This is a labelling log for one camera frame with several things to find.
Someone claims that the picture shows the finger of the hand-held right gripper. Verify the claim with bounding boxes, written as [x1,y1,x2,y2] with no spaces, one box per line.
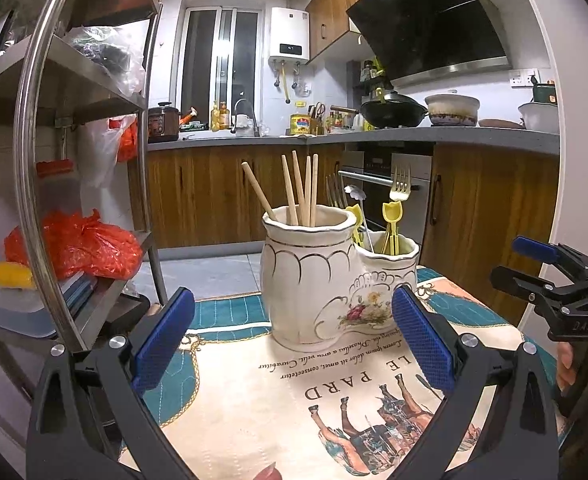
[513,236,588,287]
[490,266,571,322]

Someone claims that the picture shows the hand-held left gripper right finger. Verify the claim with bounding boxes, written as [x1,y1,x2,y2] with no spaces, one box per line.
[391,284,561,480]

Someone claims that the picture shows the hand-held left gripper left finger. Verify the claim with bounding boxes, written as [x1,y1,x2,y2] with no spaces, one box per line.
[26,286,200,480]

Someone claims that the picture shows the white floral ceramic utensil holder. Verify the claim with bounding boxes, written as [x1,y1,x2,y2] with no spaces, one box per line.
[261,205,420,353]

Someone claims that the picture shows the yellow plastic spoon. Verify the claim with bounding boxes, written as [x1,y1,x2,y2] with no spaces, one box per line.
[345,203,366,248]

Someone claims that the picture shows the silver spoon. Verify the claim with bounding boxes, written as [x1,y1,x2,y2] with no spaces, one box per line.
[344,185,375,253]

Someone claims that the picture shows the person's right hand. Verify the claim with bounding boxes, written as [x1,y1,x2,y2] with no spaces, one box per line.
[555,341,583,394]

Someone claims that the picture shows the large red plastic bag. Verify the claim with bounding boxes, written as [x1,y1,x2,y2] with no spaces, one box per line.
[4,208,144,281]

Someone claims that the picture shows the grey kitchen countertop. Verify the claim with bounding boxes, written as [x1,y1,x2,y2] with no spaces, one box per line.
[146,125,561,156]

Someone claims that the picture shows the printed teal-bordered tablecloth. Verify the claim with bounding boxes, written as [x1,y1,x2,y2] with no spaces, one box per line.
[119,266,560,480]

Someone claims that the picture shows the white bowl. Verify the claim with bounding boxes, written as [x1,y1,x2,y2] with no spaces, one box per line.
[518,102,560,133]

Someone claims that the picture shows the wooden lower cabinets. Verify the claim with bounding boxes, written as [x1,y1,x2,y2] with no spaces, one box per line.
[129,142,555,326]

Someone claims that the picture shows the wooden cabinets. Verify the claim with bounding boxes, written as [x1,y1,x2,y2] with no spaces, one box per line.
[305,0,455,66]
[129,142,555,326]

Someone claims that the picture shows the gold fork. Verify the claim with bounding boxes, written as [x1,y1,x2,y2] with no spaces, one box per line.
[381,164,412,256]

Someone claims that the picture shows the green pot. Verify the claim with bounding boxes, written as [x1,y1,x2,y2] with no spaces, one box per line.
[531,80,557,104]

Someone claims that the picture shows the white ceramic cooking pot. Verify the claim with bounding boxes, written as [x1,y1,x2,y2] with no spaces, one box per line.
[424,93,481,127]

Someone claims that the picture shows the yellow packet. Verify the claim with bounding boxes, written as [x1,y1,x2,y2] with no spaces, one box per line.
[0,261,34,291]

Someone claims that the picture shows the built-in oven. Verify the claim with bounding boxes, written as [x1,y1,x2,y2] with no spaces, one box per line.
[339,142,435,241]

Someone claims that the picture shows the white plastic bag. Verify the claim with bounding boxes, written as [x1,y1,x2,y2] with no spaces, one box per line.
[79,115,140,196]

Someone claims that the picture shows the black wok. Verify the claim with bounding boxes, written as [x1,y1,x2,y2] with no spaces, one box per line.
[330,87,430,129]

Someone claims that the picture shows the small red plastic bag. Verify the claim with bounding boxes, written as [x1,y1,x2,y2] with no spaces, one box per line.
[109,116,140,163]

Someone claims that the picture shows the red box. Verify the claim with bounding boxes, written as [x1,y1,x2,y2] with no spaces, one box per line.
[36,159,75,178]

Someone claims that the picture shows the dark red rice cooker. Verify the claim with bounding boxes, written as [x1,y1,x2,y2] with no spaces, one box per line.
[147,101,181,143]

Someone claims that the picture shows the row of condiment bottles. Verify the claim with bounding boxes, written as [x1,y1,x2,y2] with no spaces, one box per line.
[326,110,361,132]

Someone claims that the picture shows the knife block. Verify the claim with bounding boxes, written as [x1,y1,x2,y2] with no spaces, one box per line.
[308,102,327,136]

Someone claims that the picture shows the chrome faucet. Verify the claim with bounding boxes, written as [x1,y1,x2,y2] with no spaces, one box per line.
[231,99,261,137]

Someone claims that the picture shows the black range hood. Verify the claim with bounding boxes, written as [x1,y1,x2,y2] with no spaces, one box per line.
[345,0,514,88]

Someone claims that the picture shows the kitchen window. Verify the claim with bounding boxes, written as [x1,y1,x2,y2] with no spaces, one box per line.
[176,6,265,126]

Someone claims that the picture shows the metal shelf rack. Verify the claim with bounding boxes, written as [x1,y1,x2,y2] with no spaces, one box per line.
[0,0,170,411]

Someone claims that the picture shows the clear bag with dark contents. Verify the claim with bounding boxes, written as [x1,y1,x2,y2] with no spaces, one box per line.
[64,25,147,98]

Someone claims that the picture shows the wooden upper cabinets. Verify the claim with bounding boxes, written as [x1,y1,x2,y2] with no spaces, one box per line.
[305,0,455,66]

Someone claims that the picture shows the white water heater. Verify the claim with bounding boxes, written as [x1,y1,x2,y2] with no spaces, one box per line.
[266,6,311,65]

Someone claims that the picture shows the wall power outlet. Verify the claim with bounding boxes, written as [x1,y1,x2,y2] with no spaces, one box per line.
[508,67,540,87]

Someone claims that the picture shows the wall spice rack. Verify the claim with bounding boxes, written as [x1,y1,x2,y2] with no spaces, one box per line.
[359,57,392,92]

